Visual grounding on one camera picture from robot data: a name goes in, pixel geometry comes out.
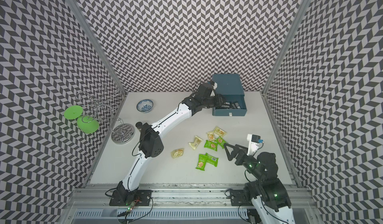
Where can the yellow cookie packet top right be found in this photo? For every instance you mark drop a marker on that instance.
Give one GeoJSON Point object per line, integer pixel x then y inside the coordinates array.
{"type": "Point", "coordinates": [218, 131]}

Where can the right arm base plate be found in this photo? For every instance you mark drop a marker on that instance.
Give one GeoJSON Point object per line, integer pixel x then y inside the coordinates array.
{"type": "Point", "coordinates": [238, 198]}

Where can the yellow cookie packet center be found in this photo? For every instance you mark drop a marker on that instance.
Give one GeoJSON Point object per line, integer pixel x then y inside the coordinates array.
{"type": "Point", "coordinates": [197, 141]}

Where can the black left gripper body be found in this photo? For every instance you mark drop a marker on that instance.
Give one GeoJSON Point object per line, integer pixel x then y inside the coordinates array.
{"type": "Point", "coordinates": [209, 102]}

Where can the green cookie packet bottom right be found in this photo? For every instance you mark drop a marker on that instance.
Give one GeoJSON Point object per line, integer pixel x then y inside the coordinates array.
{"type": "Point", "coordinates": [211, 160]}

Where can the black lid spice jar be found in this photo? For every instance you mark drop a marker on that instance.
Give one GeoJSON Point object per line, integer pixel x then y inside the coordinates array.
{"type": "Point", "coordinates": [139, 125]}

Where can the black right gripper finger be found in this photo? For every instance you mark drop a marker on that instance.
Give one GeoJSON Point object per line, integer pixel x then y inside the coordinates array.
{"type": "Point", "coordinates": [237, 147]}
{"type": "Point", "coordinates": [230, 153]}

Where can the yellow cookie packet bottom left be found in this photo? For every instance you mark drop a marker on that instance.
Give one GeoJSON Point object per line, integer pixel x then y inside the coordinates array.
{"type": "Point", "coordinates": [177, 153]}

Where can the chrome wire cup rack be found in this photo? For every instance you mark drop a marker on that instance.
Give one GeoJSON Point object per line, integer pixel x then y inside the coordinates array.
{"type": "Point", "coordinates": [100, 106]}

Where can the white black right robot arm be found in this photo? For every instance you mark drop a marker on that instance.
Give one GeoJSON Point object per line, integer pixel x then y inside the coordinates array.
{"type": "Point", "coordinates": [266, 193]}

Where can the blue white porcelain bowl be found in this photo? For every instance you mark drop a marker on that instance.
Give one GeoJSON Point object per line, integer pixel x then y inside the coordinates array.
{"type": "Point", "coordinates": [145, 105]}

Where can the green plastic cup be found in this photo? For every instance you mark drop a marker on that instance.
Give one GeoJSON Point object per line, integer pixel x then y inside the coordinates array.
{"type": "Point", "coordinates": [73, 112]}
{"type": "Point", "coordinates": [87, 124]}

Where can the green plastic cup lower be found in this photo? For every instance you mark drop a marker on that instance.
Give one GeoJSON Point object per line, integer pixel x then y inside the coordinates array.
{"type": "Point", "coordinates": [87, 124]}

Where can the green cookie packet bottom left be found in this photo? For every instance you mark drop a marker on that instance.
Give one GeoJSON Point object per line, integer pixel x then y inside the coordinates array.
{"type": "Point", "coordinates": [201, 162]}

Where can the teal three-drawer cabinet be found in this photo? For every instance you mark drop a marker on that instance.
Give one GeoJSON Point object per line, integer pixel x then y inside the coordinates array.
{"type": "Point", "coordinates": [230, 87]}

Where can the yellow cookie packet small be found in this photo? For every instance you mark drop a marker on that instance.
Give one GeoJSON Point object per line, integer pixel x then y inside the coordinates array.
{"type": "Point", "coordinates": [211, 136]}

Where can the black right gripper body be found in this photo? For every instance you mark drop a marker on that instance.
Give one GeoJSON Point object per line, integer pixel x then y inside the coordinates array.
{"type": "Point", "coordinates": [250, 162]}

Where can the black cookie packet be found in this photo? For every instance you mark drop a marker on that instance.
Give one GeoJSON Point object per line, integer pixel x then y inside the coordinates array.
{"type": "Point", "coordinates": [235, 105]}
{"type": "Point", "coordinates": [227, 105]}

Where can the aluminium front rail frame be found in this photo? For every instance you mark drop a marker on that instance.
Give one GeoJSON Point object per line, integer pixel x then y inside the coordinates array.
{"type": "Point", "coordinates": [179, 201]}

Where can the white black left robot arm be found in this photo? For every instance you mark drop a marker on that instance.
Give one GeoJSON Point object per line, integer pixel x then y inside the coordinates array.
{"type": "Point", "coordinates": [150, 142]}

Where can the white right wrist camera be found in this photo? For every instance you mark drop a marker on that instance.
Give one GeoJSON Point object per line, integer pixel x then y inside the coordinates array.
{"type": "Point", "coordinates": [255, 143]}

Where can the green cookie packet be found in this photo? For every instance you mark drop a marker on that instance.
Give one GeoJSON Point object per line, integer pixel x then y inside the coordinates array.
{"type": "Point", "coordinates": [220, 141]}
{"type": "Point", "coordinates": [201, 162]}
{"type": "Point", "coordinates": [211, 145]}
{"type": "Point", "coordinates": [211, 160]}

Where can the green plastic cup upper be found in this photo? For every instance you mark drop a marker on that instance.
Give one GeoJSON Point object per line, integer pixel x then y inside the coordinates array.
{"type": "Point", "coordinates": [73, 112]}

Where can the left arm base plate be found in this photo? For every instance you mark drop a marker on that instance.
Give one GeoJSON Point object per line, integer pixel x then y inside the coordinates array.
{"type": "Point", "coordinates": [123, 200]}

